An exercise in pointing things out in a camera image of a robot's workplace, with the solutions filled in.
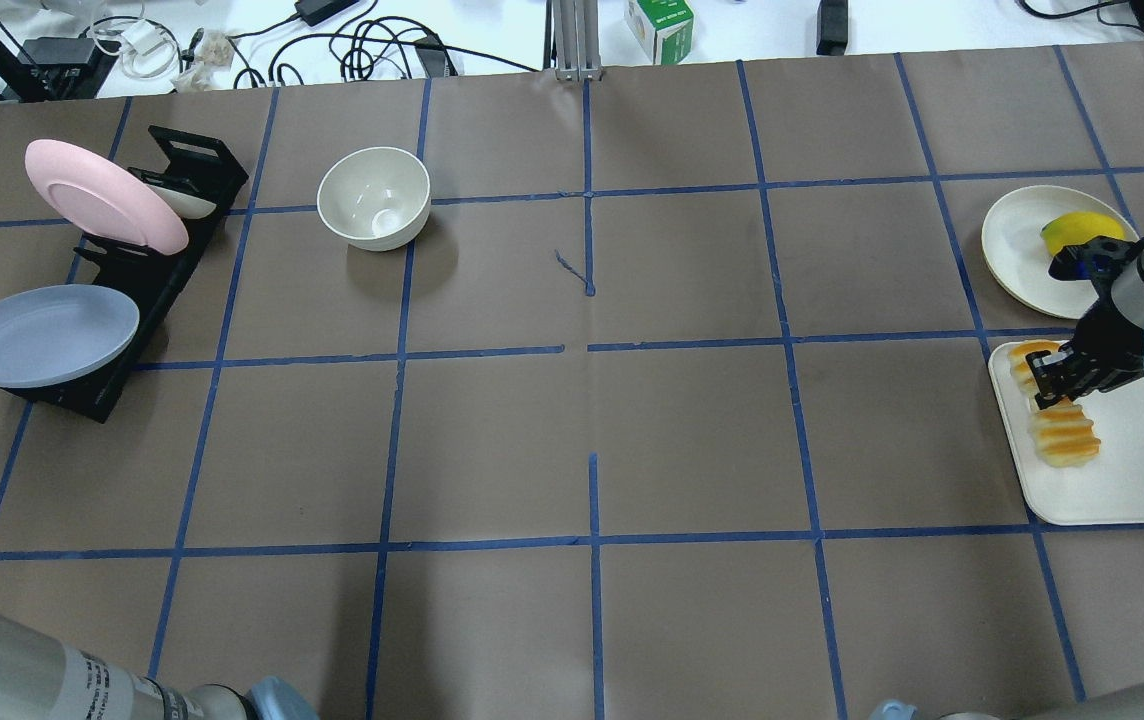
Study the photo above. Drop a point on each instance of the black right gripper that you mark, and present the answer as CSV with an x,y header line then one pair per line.
x,y
1109,347

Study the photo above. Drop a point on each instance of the sliced yellow bread loaf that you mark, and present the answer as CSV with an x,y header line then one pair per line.
x,y
1062,434

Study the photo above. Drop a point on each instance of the light blue plate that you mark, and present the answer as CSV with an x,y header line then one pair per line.
x,y
56,334

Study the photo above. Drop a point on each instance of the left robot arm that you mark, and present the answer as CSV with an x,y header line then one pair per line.
x,y
42,678

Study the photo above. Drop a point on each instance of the cream round plate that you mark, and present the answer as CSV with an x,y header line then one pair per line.
x,y
1015,252

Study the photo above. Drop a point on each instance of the pink plate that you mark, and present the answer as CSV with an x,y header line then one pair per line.
x,y
101,198

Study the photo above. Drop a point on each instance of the cream plate in rack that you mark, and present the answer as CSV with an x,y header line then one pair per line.
x,y
186,205

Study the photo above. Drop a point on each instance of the cream rectangular tray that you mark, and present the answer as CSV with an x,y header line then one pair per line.
x,y
1108,489

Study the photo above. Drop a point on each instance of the yellow lemon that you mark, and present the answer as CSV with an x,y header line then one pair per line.
x,y
1079,227

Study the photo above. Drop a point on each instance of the black dish rack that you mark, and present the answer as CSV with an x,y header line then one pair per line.
x,y
197,164

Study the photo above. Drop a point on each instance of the cream bowl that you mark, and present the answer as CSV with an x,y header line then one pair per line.
x,y
376,199

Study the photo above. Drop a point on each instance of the black power adapter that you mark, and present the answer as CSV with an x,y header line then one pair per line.
x,y
315,12

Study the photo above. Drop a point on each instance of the green white carton box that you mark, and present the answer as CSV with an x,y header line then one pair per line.
x,y
664,29

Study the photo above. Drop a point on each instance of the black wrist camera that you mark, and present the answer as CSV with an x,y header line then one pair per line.
x,y
1099,261

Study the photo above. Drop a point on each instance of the aluminium frame post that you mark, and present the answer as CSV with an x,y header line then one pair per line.
x,y
572,40

